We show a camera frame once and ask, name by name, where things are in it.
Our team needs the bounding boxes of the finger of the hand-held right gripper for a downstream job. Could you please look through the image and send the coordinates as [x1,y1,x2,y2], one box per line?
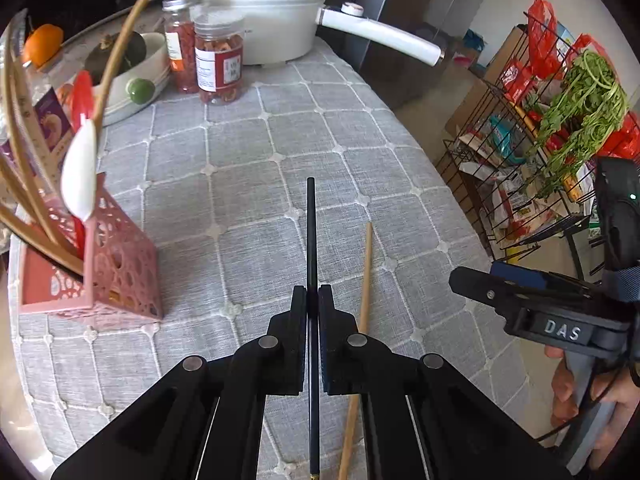
[490,261,598,295]
[448,266,601,313]

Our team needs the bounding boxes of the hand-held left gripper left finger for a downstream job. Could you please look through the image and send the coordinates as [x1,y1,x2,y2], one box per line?
[50,285,307,480]

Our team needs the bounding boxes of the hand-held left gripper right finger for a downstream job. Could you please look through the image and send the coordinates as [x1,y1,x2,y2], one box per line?
[318,284,571,480]

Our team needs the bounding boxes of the black chopstick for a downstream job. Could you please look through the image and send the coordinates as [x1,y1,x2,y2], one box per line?
[306,176,321,480]

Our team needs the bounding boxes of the pink perforated utensil holder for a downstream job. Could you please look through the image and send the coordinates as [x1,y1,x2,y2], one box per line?
[17,172,165,331]

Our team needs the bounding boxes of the white plastic spoon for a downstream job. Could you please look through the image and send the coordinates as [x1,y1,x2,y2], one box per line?
[60,117,98,221]

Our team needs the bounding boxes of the red plastic spoon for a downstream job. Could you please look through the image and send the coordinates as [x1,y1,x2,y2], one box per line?
[70,71,95,133]

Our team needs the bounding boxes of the person's right hand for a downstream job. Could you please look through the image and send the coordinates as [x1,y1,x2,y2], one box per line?
[544,344,640,472]

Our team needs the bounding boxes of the grey checked tablecloth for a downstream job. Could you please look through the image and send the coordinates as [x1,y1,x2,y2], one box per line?
[7,37,531,480]

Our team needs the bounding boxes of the red plastic bag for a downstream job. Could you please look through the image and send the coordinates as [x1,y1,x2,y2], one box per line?
[527,0,559,79]
[570,34,640,158]

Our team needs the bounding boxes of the brown cardboard box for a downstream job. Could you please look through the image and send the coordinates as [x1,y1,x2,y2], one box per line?
[445,25,531,136]

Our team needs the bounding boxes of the green leafy vegetables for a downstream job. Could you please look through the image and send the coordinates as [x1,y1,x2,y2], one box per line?
[530,50,631,198]

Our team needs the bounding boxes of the grey cabinet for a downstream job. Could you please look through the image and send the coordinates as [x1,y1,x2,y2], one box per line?
[320,0,501,111]

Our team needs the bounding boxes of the red label clear jar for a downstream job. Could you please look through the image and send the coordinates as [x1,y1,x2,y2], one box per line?
[192,10,246,106]

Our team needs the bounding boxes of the white ceramic dish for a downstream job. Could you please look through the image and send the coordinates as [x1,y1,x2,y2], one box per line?
[82,31,171,128]

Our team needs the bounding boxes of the orange label clear jar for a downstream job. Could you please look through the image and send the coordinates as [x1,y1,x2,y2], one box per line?
[161,0,201,95]

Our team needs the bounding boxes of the white electric cooking pot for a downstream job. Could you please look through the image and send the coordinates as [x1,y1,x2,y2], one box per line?
[185,0,447,67]

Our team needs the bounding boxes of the purple snack box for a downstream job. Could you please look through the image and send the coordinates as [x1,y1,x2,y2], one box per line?
[0,87,73,196]

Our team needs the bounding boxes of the dark green pumpkin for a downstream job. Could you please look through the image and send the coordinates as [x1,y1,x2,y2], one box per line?
[84,30,148,73]

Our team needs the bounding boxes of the orange fruit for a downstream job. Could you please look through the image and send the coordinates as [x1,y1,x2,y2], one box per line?
[22,23,65,67]

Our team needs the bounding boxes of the black wire rack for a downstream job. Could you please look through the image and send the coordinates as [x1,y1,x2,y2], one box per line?
[440,10,640,281]

